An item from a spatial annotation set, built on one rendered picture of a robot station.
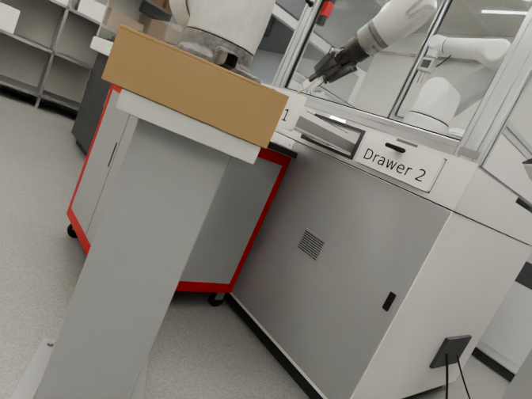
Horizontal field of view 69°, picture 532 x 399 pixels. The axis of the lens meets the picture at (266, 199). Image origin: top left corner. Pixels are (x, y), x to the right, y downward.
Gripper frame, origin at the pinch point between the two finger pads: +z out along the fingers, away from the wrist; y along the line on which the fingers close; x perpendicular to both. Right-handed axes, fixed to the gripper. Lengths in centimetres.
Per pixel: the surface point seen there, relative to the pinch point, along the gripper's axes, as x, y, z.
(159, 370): -81, -22, 60
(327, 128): -14.5, 6.7, 2.2
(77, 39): 290, 14, 306
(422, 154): -30.5, 21.9, -19.3
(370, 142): -18.0, 21.6, -4.1
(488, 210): -46, 48, -25
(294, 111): -15.3, -10.5, 1.8
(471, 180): -43, 25, -29
